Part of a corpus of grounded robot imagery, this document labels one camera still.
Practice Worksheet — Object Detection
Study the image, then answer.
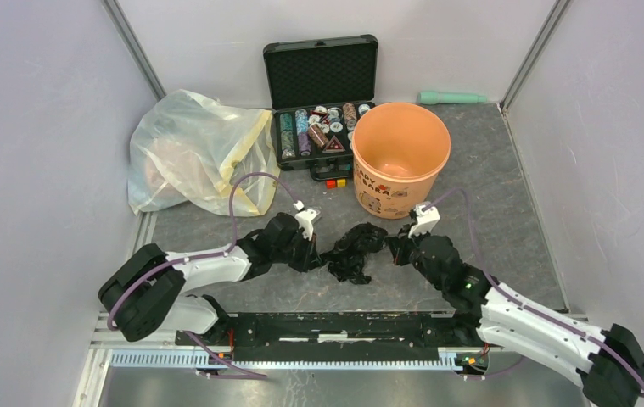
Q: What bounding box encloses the translucent yellowish plastic bag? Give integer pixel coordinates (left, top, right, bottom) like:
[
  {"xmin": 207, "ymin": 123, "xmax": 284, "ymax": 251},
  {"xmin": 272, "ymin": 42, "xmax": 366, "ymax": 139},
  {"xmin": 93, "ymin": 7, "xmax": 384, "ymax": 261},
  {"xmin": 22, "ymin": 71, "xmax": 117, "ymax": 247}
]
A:
[{"xmin": 127, "ymin": 90, "xmax": 280, "ymax": 217}]

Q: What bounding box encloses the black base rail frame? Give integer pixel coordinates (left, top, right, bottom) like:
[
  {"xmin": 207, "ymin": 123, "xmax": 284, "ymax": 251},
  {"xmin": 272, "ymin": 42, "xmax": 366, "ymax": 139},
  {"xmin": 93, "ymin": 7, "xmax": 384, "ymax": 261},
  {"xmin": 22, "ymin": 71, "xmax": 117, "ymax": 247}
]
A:
[{"xmin": 74, "ymin": 310, "xmax": 587, "ymax": 375}]

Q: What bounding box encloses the black poker chip case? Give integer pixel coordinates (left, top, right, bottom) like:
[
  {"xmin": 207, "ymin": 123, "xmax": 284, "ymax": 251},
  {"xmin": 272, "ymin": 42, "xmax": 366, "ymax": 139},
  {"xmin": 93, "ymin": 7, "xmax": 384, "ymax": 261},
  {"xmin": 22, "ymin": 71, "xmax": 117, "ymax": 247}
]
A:
[{"xmin": 262, "ymin": 34, "xmax": 378, "ymax": 181}]

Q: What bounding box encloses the black trash bag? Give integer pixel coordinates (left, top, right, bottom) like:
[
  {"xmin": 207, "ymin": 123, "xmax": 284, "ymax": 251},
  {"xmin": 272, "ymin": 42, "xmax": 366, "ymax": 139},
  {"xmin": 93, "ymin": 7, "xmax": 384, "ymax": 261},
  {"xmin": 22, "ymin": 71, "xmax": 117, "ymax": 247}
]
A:
[{"xmin": 321, "ymin": 222, "xmax": 389, "ymax": 285}]

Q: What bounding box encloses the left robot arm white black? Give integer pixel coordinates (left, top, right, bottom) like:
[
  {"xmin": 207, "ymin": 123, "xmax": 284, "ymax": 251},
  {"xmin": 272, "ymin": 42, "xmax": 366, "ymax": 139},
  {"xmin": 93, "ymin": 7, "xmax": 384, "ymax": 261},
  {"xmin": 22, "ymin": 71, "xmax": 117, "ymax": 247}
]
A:
[{"xmin": 98, "ymin": 209, "xmax": 321, "ymax": 346}]

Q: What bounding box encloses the mint green handle tool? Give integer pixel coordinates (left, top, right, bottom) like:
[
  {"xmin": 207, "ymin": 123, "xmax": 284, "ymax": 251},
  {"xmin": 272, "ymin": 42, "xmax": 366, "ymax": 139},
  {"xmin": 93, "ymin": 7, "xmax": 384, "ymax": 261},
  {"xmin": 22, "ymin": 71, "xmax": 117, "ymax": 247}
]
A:
[{"xmin": 417, "ymin": 91, "xmax": 488, "ymax": 105}]

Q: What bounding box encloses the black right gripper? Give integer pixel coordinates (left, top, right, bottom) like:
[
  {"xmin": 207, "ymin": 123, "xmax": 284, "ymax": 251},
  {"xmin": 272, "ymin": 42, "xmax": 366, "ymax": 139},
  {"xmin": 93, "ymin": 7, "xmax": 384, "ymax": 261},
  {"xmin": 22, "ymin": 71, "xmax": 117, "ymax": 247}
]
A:
[{"xmin": 384, "ymin": 222, "xmax": 445, "ymax": 292}]

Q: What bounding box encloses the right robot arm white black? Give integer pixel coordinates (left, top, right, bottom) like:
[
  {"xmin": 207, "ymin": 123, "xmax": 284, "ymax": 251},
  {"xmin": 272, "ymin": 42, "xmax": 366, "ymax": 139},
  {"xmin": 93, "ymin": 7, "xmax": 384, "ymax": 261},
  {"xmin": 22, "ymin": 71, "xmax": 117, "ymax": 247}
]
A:
[{"xmin": 388, "ymin": 231, "xmax": 644, "ymax": 406}]

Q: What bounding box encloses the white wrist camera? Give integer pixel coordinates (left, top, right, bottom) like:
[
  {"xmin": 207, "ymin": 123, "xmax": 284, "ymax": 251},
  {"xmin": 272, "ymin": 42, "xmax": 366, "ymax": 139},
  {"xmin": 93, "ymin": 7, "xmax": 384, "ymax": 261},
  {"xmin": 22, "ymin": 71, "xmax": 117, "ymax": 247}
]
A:
[
  {"xmin": 408, "ymin": 202, "xmax": 440, "ymax": 237},
  {"xmin": 293, "ymin": 200, "xmax": 321, "ymax": 241}
]

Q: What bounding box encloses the orange capybara trash bin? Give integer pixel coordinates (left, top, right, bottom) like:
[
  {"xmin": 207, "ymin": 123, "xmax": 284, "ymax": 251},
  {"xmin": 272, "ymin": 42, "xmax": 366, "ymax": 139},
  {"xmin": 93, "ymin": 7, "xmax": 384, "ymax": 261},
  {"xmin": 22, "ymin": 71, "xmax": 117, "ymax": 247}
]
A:
[{"xmin": 351, "ymin": 103, "xmax": 451, "ymax": 220}]

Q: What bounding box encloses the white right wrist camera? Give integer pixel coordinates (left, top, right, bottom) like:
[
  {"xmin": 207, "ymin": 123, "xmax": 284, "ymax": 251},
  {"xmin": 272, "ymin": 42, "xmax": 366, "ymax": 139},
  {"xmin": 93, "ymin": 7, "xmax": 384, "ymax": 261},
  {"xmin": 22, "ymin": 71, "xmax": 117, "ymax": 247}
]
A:
[{"xmin": 408, "ymin": 202, "xmax": 440, "ymax": 237}]

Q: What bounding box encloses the red triangle dealer button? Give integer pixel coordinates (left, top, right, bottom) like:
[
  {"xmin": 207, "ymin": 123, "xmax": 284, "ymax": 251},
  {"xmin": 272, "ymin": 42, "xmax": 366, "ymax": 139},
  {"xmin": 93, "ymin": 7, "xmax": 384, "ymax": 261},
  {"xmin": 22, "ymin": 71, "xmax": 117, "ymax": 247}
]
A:
[{"xmin": 322, "ymin": 136, "xmax": 345, "ymax": 153}]

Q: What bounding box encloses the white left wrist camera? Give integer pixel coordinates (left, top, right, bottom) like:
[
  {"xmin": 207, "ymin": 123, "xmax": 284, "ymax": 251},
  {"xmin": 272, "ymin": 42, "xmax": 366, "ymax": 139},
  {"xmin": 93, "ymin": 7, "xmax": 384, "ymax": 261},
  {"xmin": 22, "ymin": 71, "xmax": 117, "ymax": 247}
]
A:
[{"xmin": 293, "ymin": 200, "xmax": 321, "ymax": 241}]

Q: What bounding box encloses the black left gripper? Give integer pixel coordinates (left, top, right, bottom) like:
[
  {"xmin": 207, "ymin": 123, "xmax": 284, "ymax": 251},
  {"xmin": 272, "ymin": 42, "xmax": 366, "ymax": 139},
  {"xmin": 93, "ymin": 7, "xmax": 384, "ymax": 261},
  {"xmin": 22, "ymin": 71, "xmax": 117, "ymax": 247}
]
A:
[{"xmin": 272, "ymin": 229, "xmax": 322, "ymax": 274}]

